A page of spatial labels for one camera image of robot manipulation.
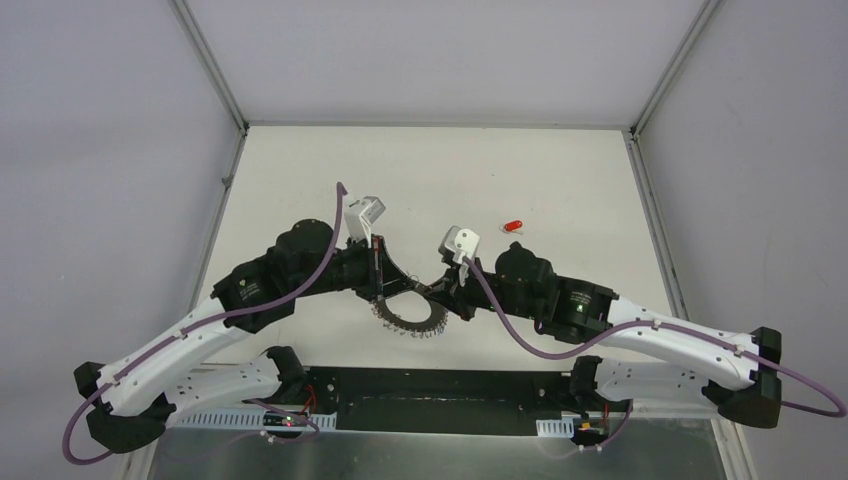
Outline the red tag key on table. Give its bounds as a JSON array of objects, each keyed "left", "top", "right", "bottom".
[{"left": 501, "top": 220, "right": 523, "bottom": 234}]

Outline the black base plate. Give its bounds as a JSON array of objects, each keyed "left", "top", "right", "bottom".
[{"left": 241, "top": 366, "right": 633, "bottom": 437}]

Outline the left electronics board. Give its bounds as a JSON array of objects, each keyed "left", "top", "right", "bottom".
[{"left": 263, "top": 412, "right": 308, "bottom": 428}]

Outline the right electronics board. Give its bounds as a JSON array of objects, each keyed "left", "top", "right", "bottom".
[{"left": 573, "top": 419, "right": 609, "bottom": 442}]

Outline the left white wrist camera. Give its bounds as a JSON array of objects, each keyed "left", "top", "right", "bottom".
[{"left": 343, "top": 196, "right": 386, "bottom": 245}]

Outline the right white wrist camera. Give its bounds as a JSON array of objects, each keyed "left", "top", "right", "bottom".
[{"left": 438, "top": 225, "right": 481, "bottom": 265}]

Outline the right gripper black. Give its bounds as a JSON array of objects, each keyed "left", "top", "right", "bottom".
[{"left": 424, "top": 252, "right": 543, "bottom": 321}]

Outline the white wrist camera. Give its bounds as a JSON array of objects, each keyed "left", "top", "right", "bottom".
[
  {"left": 343, "top": 196, "right": 386, "bottom": 245},
  {"left": 438, "top": 225, "right": 481, "bottom": 265}
]

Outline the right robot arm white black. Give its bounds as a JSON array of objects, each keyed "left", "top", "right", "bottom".
[{"left": 424, "top": 242, "right": 782, "bottom": 429}]

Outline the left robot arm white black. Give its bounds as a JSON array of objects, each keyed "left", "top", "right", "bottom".
[{"left": 74, "top": 219, "right": 424, "bottom": 454}]

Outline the electronics board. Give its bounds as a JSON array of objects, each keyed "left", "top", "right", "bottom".
[
  {"left": 573, "top": 419, "right": 609, "bottom": 442},
  {"left": 263, "top": 412, "right": 308, "bottom": 428}
]

